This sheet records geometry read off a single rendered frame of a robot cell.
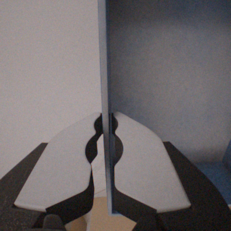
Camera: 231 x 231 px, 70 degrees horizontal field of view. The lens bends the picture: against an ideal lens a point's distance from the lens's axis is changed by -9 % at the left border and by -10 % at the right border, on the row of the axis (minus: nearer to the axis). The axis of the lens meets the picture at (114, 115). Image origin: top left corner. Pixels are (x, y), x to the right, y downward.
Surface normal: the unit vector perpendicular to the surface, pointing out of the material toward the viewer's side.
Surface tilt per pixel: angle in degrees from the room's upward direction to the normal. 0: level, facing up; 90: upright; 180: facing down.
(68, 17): 0
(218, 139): 0
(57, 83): 0
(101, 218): 90
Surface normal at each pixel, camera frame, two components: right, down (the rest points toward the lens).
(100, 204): -0.14, -0.87
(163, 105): 0.00, 0.48
